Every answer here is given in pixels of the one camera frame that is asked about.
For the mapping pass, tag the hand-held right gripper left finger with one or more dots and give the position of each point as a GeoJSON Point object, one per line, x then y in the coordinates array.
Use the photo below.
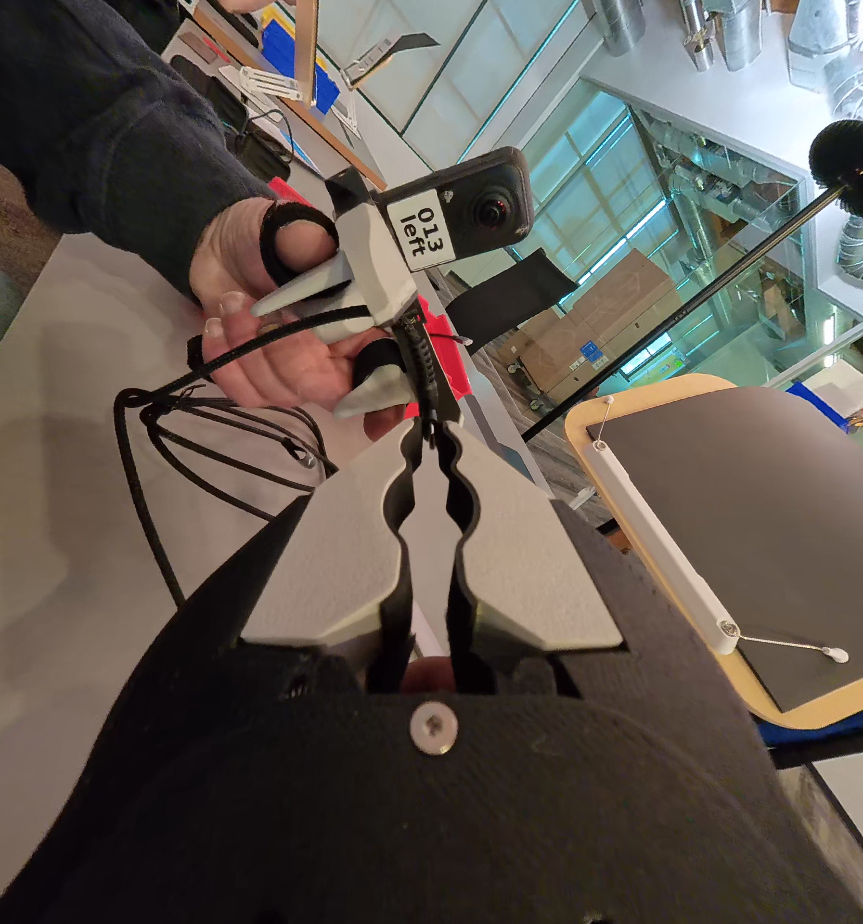
{"type": "Point", "coordinates": [330, 570]}

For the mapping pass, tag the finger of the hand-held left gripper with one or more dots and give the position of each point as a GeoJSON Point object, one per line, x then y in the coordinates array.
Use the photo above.
{"type": "Point", "coordinates": [308, 285]}
{"type": "Point", "coordinates": [381, 390]}

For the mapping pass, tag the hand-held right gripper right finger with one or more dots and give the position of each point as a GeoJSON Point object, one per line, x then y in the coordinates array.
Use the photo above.
{"type": "Point", "coordinates": [532, 570]}

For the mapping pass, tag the red plastic bin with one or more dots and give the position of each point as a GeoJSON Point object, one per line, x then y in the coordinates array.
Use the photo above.
{"type": "Point", "coordinates": [451, 361]}

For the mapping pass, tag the person's left forearm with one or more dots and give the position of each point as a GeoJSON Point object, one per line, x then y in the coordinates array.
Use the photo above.
{"type": "Point", "coordinates": [113, 130]}

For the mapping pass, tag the person's left hand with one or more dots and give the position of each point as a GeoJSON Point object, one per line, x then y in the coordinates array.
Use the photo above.
{"type": "Point", "coordinates": [287, 375]}

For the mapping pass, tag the black tilted panel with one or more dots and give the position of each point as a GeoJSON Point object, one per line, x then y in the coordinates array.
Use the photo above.
{"type": "Point", "coordinates": [503, 296]}

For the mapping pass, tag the white metal stand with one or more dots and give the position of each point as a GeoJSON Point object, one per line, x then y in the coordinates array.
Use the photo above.
{"type": "Point", "coordinates": [655, 534]}

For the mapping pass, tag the wooden-edged black board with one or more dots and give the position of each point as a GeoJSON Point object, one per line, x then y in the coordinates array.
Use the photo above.
{"type": "Point", "coordinates": [778, 520]}

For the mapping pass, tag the black pole stand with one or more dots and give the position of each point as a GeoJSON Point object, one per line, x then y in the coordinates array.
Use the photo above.
{"type": "Point", "coordinates": [853, 166]}

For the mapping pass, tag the silver ventilation duct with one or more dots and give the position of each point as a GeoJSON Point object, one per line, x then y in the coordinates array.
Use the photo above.
{"type": "Point", "coordinates": [742, 29]}

